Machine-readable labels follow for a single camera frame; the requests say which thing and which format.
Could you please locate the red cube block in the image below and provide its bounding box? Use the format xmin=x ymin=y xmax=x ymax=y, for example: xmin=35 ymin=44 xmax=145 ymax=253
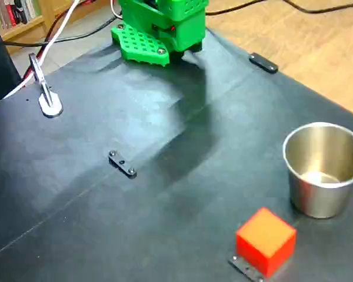
xmin=235 ymin=207 xmax=297 ymax=278

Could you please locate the black table mat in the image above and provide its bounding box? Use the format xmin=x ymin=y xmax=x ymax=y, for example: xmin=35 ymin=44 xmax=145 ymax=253
xmin=0 ymin=26 xmax=353 ymax=282

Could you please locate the grey metal clamp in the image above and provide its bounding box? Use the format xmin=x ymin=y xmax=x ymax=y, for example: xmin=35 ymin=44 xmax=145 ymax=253
xmin=28 ymin=52 xmax=64 ymax=118

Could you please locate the stainless steel cup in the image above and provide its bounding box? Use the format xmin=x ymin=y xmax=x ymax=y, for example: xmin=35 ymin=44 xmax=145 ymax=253
xmin=282 ymin=122 xmax=353 ymax=220

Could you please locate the black fabric object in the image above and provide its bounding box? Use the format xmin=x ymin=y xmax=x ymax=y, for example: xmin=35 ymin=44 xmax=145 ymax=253
xmin=0 ymin=14 xmax=23 ymax=104

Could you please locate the red book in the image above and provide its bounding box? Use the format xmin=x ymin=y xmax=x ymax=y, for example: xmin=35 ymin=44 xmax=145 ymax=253
xmin=5 ymin=3 xmax=18 ymax=26

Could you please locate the black bracket plate with screws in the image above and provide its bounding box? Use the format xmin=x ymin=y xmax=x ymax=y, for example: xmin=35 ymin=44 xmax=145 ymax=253
xmin=248 ymin=52 xmax=279 ymax=74
xmin=107 ymin=150 xmax=138 ymax=179
xmin=228 ymin=254 xmax=267 ymax=282

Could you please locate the black cable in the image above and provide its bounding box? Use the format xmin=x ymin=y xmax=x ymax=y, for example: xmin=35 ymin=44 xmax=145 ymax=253
xmin=205 ymin=0 xmax=353 ymax=15
xmin=0 ymin=16 xmax=118 ymax=48

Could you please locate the thin white cable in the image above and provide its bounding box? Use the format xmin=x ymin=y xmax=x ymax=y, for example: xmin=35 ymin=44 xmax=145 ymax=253
xmin=110 ymin=0 xmax=123 ymax=19

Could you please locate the red cable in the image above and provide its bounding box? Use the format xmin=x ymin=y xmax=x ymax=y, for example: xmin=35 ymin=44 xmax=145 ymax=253
xmin=20 ymin=0 xmax=89 ymax=85

